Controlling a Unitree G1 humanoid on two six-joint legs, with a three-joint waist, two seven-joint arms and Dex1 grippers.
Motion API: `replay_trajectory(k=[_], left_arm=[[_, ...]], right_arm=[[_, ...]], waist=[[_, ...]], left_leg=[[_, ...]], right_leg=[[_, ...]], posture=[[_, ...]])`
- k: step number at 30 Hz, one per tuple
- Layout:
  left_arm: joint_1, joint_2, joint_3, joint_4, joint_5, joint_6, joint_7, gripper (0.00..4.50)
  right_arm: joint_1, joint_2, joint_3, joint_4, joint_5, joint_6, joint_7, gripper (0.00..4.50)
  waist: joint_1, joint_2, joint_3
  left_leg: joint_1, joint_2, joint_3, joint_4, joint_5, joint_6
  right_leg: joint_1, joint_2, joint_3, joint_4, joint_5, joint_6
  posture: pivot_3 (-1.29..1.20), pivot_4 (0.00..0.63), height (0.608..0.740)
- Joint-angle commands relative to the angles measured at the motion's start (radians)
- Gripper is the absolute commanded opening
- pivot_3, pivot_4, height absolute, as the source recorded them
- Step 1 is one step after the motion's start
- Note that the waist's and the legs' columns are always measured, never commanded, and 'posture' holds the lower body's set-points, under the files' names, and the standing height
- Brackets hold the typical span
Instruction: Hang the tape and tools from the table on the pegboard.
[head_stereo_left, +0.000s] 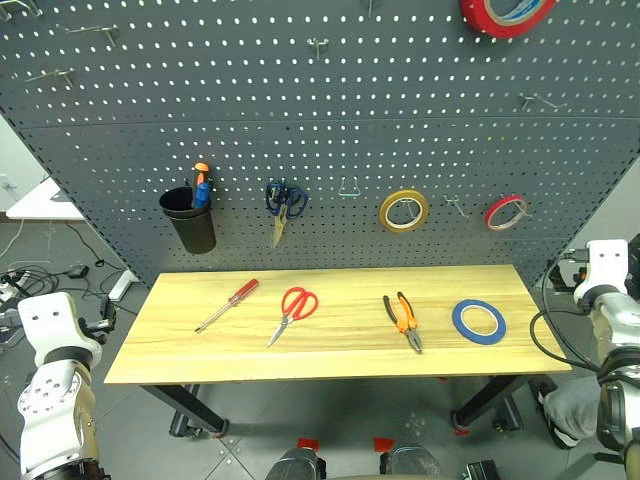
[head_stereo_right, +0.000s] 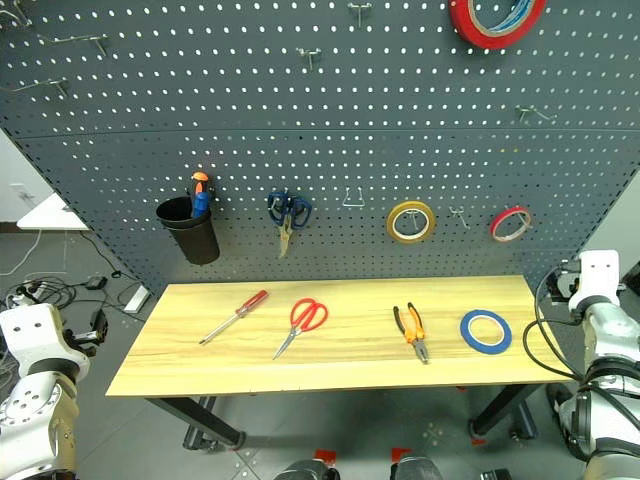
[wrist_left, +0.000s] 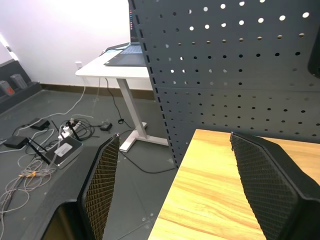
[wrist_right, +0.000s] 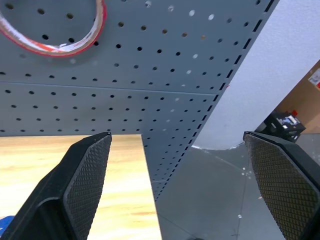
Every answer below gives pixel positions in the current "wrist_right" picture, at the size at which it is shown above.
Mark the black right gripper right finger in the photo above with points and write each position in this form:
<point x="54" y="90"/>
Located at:
<point x="282" y="180"/>

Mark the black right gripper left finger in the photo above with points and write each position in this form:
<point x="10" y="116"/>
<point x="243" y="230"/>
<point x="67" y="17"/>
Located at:
<point x="75" y="185"/>

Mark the grey perforated pegboard panel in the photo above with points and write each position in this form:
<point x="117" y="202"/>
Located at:
<point x="140" y="82"/>

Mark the black box with white label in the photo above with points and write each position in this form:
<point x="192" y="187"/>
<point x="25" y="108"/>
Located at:
<point x="285" y="125"/>

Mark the blue object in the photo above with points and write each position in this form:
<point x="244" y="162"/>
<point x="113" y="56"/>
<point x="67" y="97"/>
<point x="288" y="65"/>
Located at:
<point x="5" y="221"/>

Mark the brown cardboard box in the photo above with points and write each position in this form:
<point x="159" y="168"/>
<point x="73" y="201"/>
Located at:
<point x="303" y="100"/>

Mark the red tape roll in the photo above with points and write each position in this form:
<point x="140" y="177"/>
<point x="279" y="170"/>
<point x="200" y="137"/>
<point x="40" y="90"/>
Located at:
<point x="53" y="46"/>

